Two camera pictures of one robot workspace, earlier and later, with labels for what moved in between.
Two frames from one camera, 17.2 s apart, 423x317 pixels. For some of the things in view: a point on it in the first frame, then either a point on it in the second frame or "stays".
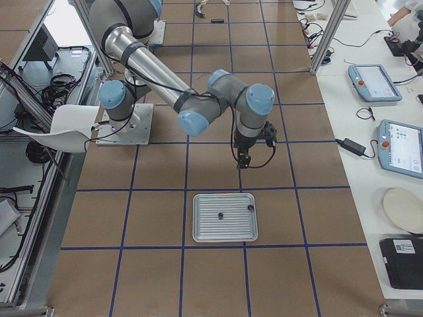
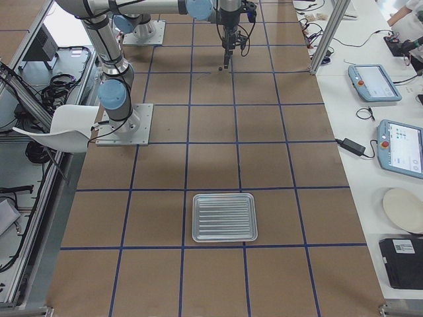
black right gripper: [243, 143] -> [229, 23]
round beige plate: [405, 209] stays
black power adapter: [351, 146] stays
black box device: [404, 259] stays
